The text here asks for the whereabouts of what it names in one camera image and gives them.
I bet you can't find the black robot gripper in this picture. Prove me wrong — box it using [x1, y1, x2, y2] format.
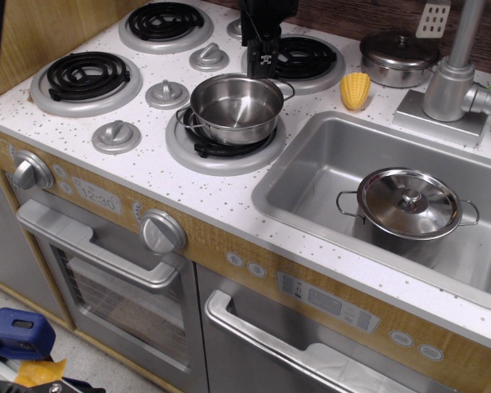
[239, 0, 300, 79]

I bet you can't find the small steel pan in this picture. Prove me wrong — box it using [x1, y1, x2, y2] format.
[175, 73, 295, 145]

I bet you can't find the back right stove burner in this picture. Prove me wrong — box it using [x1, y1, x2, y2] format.
[241, 34, 347, 97]

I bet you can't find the stove burner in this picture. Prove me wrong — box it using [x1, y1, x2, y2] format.
[30, 52, 142, 118]
[165, 115, 286, 176]
[119, 2, 214, 55]
[241, 34, 347, 97]

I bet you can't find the back left stove burner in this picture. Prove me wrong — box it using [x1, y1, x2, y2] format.
[119, 2, 214, 55]

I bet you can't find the front right stove burner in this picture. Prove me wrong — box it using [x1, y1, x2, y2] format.
[165, 115, 286, 176]

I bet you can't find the front left stove burner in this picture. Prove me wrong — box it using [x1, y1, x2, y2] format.
[30, 52, 142, 118]

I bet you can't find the grey stovetop knob back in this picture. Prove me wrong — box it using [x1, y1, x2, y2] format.
[227, 19, 242, 40]

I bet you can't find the grey stovetop knob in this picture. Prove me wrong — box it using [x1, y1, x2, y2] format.
[227, 19, 242, 40]
[92, 120, 142, 155]
[145, 79, 189, 110]
[189, 43, 229, 72]

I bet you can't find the grey stovetop knob upper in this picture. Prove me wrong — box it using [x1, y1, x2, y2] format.
[189, 43, 229, 72]

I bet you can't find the yellow toy corn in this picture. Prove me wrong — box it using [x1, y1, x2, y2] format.
[340, 72, 371, 110]

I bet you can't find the grey stovetop knob middle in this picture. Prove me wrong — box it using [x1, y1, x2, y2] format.
[145, 79, 189, 110]

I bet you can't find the grey toy sink basin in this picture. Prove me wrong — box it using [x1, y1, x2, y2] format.
[252, 112, 491, 309]

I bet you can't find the lidded steel pot on counter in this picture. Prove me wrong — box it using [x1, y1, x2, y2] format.
[359, 30, 440, 88]

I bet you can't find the grey stovetop knob front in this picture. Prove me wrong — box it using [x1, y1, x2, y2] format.
[92, 120, 142, 155]

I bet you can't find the white slotted spatula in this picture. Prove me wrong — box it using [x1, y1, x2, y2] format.
[415, 0, 451, 39]

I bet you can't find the grey toy faucet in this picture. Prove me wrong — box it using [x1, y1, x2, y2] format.
[393, 1, 491, 147]

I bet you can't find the right oven dial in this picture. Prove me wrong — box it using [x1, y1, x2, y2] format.
[140, 209, 187, 255]

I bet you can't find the oven dial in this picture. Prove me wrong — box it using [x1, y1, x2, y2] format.
[140, 209, 187, 255]
[12, 150, 55, 190]

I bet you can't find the lidded steel pot in sink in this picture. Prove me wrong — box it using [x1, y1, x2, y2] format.
[336, 167, 480, 268]

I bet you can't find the left oven dial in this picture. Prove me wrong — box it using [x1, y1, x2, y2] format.
[12, 150, 55, 190]

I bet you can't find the blue clamp tool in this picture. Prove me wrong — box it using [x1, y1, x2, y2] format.
[0, 308, 56, 360]

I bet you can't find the oven door with handle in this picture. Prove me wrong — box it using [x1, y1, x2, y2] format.
[15, 187, 209, 392]

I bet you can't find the dishwasher door with handle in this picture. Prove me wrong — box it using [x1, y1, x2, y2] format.
[198, 267, 473, 392]

